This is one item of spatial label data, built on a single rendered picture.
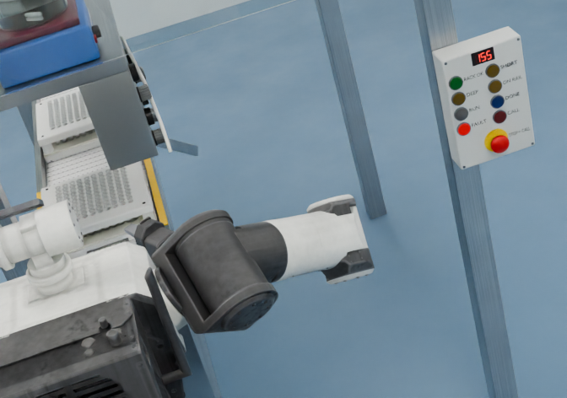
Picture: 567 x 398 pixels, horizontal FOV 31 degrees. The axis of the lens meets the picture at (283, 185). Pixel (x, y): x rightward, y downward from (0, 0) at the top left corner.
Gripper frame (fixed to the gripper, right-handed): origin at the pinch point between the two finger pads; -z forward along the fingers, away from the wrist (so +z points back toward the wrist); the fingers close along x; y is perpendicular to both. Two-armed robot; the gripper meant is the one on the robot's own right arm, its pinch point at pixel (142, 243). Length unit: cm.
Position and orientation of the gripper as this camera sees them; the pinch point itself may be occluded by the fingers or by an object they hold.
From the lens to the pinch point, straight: 198.2
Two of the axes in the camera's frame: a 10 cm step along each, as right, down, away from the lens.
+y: 6.8, -5.1, 5.2
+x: 2.4, 8.3, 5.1
